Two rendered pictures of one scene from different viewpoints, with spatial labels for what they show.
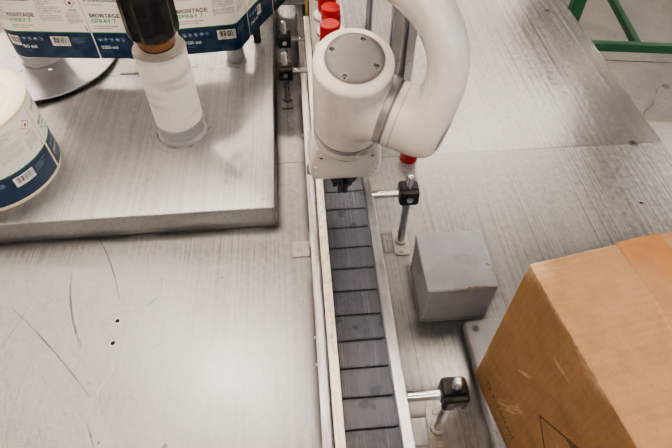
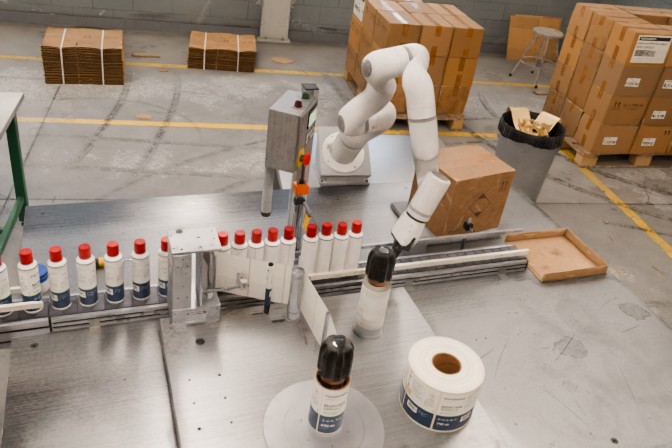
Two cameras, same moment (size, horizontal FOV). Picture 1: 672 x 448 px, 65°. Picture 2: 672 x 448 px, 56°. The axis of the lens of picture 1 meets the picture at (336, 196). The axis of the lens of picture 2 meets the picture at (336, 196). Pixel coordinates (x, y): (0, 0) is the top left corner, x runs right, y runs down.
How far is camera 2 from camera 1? 2.23 m
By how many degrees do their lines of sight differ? 79
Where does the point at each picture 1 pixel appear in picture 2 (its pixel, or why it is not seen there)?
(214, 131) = not seen: hidden behind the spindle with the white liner
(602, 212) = (347, 209)
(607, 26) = not seen: outside the picture
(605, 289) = (456, 172)
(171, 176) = (402, 325)
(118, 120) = (371, 361)
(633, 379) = (477, 172)
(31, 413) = (525, 353)
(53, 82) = (353, 404)
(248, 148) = not seen: hidden behind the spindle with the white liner
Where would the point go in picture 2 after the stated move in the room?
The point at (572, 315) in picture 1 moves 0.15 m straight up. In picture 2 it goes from (467, 177) to (476, 141)
